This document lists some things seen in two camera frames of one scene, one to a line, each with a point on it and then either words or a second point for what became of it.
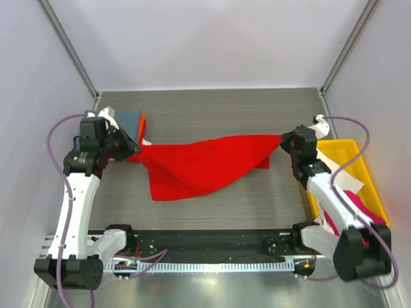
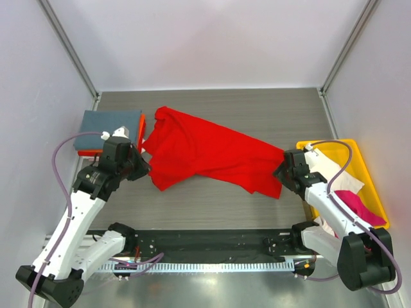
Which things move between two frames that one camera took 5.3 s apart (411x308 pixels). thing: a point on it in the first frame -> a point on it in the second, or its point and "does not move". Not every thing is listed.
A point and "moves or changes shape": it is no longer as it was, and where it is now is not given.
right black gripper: x=291 y=143 -> x=286 y=174
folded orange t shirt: x=142 y=128 does not move
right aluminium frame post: x=370 y=8 does not move
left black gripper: x=122 y=146 -> x=137 y=164
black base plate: x=217 y=245 does not move
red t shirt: x=182 y=169 moves or changes shape
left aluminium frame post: x=71 y=48 does not move
